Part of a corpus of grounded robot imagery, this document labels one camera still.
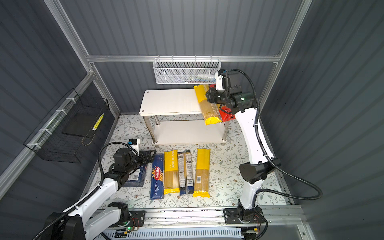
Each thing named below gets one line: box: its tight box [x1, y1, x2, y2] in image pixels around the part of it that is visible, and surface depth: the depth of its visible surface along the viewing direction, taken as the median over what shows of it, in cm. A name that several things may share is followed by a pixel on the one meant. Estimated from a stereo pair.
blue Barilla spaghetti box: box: [150, 153, 165, 200], surface depth 85 cm
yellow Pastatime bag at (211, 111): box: [193, 84, 223, 126], surface depth 73 cm
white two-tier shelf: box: [139, 88, 228, 146], surface depth 86 cm
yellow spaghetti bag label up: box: [193, 148, 211, 198], surface depth 88 cm
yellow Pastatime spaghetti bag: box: [163, 149, 180, 195], surface depth 88 cm
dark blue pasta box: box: [123, 165, 147, 187], surface depth 84 cm
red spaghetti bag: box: [218, 106, 236, 123], surface depth 70 cm
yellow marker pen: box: [92, 113, 105, 131], surface depth 80 cm
